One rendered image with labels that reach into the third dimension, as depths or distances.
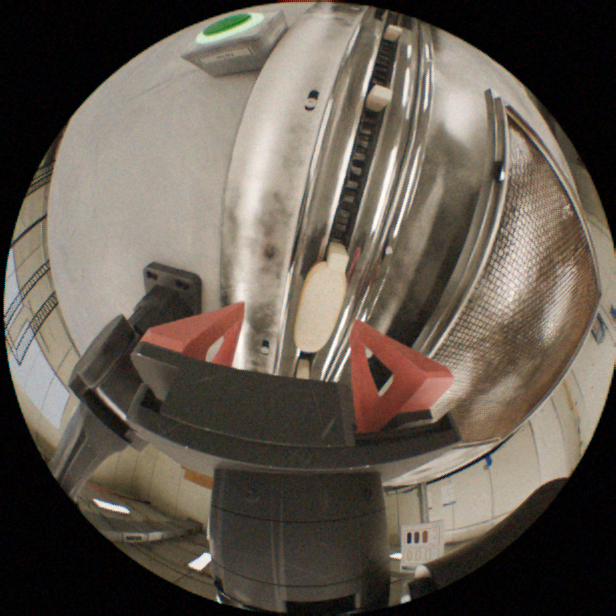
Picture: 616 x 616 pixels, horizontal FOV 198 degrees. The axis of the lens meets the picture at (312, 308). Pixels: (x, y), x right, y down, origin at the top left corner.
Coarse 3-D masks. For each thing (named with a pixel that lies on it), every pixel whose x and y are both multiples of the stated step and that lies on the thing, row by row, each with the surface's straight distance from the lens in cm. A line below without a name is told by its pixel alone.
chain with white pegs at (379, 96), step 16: (384, 32) 30; (400, 32) 27; (384, 48) 26; (384, 64) 23; (384, 80) 21; (368, 96) 18; (384, 96) 16; (368, 112) 19; (368, 144) 17; (352, 160) 17; (336, 208) 17; (352, 208) 17; (336, 224) 17; (336, 240) 17; (336, 256) 14; (304, 352) 24; (304, 368) 24
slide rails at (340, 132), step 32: (416, 32) 33; (352, 64) 20; (416, 64) 24; (352, 96) 18; (352, 128) 16; (384, 128) 17; (320, 160) 16; (384, 160) 16; (320, 192) 15; (384, 192) 16; (320, 224) 16; (320, 256) 16; (352, 256) 17; (352, 288) 18; (288, 320) 20; (288, 352) 22; (320, 352) 22
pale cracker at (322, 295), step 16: (320, 272) 16; (336, 272) 16; (304, 288) 17; (320, 288) 16; (336, 288) 17; (304, 304) 17; (320, 304) 17; (336, 304) 17; (304, 320) 18; (320, 320) 18; (336, 320) 19; (304, 336) 19; (320, 336) 19
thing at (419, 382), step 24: (360, 336) 13; (384, 336) 11; (360, 360) 13; (384, 360) 10; (408, 360) 8; (432, 360) 9; (360, 384) 12; (408, 384) 8; (432, 384) 8; (360, 408) 12; (384, 408) 10; (408, 408) 9; (360, 432) 12
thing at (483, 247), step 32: (512, 128) 23; (544, 224) 24; (576, 224) 35; (480, 256) 16; (544, 256) 25; (576, 256) 35; (576, 288) 38; (448, 320) 17; (480, 320) 20; (512, 320) 24; (576, 320) 46; (512, 352) 28; (576, 352) 61; (480, 384) 29; (512, 384) 36; (544, 384) 52; (480, 416) 40; (512, 416) 54
